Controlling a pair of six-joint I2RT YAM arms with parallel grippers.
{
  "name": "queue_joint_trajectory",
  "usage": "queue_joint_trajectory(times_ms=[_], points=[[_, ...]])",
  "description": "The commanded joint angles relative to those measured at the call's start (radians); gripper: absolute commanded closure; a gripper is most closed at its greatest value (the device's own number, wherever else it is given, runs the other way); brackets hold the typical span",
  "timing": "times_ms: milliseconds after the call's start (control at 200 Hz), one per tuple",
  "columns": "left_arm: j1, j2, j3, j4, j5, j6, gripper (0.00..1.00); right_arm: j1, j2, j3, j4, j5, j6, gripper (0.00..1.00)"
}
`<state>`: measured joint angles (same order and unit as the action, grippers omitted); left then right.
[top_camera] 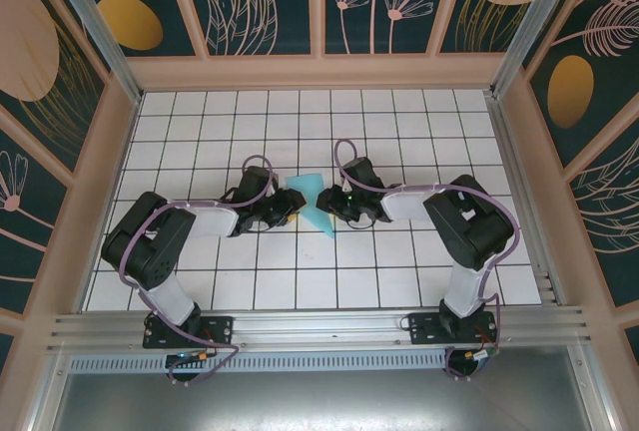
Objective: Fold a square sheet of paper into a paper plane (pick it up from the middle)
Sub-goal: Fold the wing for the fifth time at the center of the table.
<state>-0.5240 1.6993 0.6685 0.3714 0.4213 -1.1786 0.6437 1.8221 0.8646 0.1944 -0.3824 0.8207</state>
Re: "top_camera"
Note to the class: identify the right aluminium corner post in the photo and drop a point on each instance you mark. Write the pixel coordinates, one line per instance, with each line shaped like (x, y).
(529, 22)

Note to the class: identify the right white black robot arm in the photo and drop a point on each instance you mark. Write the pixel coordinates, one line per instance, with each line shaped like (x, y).
(469, 226)

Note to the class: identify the aluminium side rail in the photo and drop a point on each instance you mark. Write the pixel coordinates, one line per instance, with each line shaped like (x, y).
(524, 201)

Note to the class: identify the left aluminium corner post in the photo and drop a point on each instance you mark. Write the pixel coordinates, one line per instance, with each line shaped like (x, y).
(100, 37)

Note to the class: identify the green controller board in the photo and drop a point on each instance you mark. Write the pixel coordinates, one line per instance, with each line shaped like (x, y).
(481, 356)
(187, 357)

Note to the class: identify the light blue cloth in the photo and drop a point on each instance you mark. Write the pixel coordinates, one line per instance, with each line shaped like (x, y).
(307, 184)

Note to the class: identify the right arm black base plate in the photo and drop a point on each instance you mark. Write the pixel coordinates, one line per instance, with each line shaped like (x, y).
(424, 328)

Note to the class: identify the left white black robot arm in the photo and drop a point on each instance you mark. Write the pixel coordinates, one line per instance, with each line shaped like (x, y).
(150, 246)

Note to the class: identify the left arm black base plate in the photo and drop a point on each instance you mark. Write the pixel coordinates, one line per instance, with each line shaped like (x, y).
(219, 328)

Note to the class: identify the left green controller board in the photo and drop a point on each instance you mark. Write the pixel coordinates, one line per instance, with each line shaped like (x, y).
(187, 357)

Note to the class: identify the aluminium corner post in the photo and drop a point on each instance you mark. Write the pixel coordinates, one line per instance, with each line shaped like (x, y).
(100, 37)
(529, 22)

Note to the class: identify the right green controller board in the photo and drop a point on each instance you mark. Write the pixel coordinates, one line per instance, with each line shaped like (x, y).
(481, 356)

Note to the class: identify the grey metal sheet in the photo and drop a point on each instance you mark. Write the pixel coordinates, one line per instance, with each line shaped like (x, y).
(319, 401)

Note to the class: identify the long aluminium mounting rail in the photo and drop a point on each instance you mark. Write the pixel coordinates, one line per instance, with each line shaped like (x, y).
(319, 326)

